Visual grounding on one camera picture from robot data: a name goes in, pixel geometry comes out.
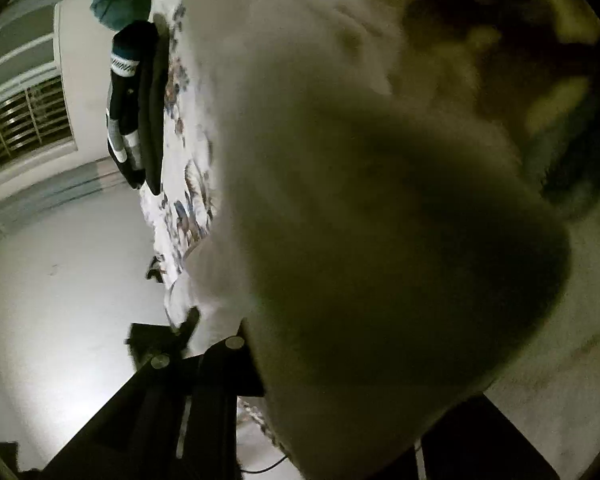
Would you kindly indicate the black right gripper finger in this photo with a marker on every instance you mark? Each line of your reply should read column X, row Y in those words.
column 229, row 366

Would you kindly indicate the beige small garment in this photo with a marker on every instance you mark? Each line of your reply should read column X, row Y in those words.
column 373, row 233

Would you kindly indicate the barred window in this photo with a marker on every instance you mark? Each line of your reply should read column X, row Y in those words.
column 33, row 113

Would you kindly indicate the black striped folded sock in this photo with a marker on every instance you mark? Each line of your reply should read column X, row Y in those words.
column 130, row 50

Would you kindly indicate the blue-grey left curtain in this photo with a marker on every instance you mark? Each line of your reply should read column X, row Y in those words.
column 20, row 15

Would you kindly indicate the floral fleece bed blanket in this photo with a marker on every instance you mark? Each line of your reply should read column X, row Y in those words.
column 537, row 73

